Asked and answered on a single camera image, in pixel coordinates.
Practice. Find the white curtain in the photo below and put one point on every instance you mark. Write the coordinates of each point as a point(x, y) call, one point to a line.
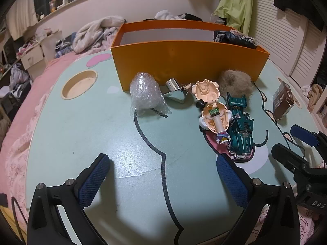
point(20, 12)

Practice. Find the light green cartoon-print desktop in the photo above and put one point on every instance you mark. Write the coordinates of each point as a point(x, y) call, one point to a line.
point(102, 132)

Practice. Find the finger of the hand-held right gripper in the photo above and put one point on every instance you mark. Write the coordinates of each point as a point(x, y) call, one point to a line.
point(302, 134)
point(286, 155)

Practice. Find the black lace cloth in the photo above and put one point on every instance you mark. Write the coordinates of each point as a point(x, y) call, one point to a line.
point(230, 38)

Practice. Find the cream fluffy blanket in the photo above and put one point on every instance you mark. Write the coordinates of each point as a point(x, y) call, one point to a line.
point(89, 35)

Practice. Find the beige cloth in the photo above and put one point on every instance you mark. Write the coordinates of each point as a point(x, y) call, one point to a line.
point(315, 94)

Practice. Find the pink floral blanket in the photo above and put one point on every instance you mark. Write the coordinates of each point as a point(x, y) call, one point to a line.
point(25, 107)

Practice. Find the white cardboard box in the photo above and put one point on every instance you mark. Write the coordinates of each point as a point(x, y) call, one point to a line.
point(35, 53)

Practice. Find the teal toy car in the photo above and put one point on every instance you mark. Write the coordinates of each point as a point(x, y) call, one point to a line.
point(241, 135)

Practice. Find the orange cardboard box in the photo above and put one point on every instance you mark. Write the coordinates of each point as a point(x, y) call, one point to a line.
point(178, 61)

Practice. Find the small toy figure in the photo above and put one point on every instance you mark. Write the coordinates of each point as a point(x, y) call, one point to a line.
point(219, 125)

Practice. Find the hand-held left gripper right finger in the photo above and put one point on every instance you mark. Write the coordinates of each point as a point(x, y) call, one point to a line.
point(232, 181)

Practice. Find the peach toy capsule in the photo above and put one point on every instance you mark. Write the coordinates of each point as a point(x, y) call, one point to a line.
point(207, 91)

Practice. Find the white clothing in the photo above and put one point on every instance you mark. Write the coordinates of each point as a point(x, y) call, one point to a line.
point(163, 14)

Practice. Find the light green hanging cloth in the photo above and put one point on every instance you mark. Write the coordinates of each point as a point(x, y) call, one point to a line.
point(237, 2)

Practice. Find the brown fur ball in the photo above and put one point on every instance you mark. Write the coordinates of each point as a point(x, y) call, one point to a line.
point(236, 83)

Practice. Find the orange-lidded jar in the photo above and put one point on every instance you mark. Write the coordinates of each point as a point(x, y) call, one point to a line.
point(52, 5)

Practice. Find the shiny silver bottle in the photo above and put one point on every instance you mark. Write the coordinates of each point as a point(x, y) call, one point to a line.
point(176, 95)

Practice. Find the clear bubble wrap bundle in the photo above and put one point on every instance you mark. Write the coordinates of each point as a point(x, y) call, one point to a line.
point(145, 91)

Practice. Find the small brown box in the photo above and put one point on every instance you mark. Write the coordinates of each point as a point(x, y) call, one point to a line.
point(281, 102)

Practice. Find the black clothing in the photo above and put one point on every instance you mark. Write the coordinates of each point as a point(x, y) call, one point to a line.
point(191, 17)

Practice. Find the grey plastic bag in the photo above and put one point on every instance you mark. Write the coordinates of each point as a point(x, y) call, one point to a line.
point(18, 76)

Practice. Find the white louvred closet door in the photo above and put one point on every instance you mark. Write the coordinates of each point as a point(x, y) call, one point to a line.
point(281, 43)

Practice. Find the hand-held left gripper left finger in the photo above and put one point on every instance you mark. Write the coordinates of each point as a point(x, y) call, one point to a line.
point(94, 181)

